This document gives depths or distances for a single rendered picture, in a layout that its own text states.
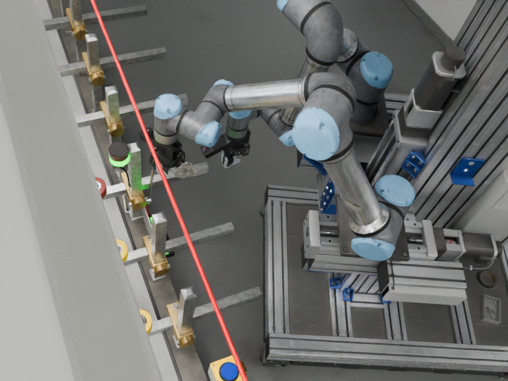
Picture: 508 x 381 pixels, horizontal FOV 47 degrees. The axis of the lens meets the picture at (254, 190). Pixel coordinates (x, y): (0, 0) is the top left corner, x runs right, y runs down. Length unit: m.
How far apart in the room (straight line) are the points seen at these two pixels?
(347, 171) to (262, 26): 2.61
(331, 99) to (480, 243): 0.91
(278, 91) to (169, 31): 2.35
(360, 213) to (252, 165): 1.70
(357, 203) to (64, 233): 1.34
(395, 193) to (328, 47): 0.46
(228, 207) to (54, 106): 2.79
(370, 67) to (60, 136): 1.79
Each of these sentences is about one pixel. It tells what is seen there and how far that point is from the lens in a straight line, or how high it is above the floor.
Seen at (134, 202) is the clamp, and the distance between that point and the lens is 2.02.
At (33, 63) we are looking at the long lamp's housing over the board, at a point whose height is 2.38.
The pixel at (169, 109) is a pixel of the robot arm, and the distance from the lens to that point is 1.62.
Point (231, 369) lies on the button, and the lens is 1.42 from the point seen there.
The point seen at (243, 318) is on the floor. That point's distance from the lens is 2.79.
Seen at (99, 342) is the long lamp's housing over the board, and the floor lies 2.38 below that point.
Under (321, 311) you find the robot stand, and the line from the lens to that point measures 2.65.
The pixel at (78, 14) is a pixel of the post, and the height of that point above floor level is 1.02.
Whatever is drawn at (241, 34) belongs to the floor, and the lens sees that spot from 3.90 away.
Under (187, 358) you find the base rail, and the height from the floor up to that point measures 0.70.
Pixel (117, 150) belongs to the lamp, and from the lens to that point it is 1.81.
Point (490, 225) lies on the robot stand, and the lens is 2.19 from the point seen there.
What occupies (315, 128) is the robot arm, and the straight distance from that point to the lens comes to 1.36.
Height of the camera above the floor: 2.59
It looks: 56 degrees down
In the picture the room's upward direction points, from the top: 16 degrees clockwise
